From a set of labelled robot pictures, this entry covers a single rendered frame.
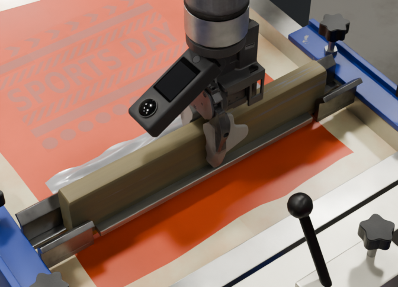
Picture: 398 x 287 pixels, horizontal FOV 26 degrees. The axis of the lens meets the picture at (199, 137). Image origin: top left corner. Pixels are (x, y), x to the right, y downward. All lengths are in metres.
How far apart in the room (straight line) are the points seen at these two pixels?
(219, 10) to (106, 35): 0.48
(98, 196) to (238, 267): 0.19
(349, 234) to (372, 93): 0.29
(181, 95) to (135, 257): 0.23
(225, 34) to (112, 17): 0.49
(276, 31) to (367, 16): 1.66
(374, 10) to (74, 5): 1.72
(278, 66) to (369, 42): 1.57
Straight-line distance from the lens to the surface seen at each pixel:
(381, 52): 2.87
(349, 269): 0.96
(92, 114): 1.28
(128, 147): 1.22
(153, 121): 1.00
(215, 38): 0.97
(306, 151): 1.23
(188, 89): 1.01
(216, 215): 1.15
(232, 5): 0.95
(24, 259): 1.07
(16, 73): 1.36
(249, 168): 1.20
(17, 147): 1.25
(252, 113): 1.14
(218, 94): 1.04
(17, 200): 1.19
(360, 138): 1.26
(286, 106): 1.18
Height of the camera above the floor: 1.86
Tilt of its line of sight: 47 degrees down
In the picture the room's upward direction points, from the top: straight up
